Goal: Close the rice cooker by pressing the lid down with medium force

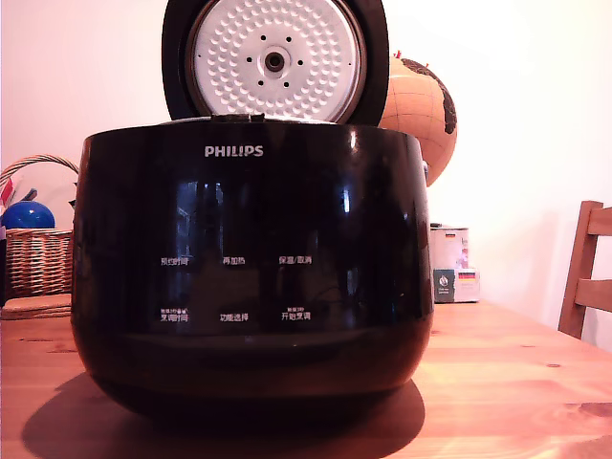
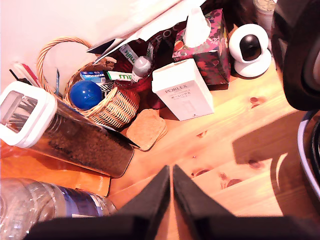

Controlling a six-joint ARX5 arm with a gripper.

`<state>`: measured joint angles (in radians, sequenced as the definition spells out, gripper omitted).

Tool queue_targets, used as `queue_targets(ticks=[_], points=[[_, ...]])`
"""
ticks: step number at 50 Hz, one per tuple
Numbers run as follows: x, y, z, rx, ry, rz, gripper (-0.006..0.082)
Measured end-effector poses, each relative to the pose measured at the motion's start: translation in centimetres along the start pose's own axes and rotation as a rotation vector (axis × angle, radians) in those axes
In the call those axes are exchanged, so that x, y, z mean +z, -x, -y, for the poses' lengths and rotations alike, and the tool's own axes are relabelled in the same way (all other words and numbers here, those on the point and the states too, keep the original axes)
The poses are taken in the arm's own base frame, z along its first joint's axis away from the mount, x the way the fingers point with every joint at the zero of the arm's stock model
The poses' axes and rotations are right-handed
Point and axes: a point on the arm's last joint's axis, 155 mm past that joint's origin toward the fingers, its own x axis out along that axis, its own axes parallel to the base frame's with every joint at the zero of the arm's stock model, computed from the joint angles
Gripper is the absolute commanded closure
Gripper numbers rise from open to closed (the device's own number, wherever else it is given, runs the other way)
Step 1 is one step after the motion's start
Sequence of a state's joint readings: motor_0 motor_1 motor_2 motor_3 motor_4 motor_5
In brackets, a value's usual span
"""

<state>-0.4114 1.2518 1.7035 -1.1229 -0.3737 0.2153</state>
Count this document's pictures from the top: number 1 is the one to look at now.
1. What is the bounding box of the wooden chair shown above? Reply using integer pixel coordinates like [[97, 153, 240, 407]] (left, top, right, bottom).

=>
[[557, 200, 612, 341]]

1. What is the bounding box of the wicker basket with handle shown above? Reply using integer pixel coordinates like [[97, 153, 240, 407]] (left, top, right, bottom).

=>
[[0, 153, 80, 300]]

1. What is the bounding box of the blue ball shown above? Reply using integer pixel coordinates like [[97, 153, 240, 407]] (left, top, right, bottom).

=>
[[0, 200, 56, 230]]

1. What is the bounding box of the black Philips rice cooker body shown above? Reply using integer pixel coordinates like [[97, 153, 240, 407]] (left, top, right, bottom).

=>
[[70, 113, 436, 423]]

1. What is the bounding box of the white tin with metal rim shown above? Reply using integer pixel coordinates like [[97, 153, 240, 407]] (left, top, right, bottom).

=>
[[428, 222, 472, 272]]

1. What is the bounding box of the round cork trivet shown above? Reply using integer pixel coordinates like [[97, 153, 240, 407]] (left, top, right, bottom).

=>
[[0, 293, 74, 321]]

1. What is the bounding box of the red and white packet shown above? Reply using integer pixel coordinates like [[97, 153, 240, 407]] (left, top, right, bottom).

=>
[[0, 173, 26, 208]]

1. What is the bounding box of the white capsule sleeve box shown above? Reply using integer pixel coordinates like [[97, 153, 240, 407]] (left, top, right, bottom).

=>
[[456, 267, 481, 304]]

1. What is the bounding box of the cork globe on stand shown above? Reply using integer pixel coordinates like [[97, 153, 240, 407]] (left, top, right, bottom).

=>
[[379, 51, 459, 188]]

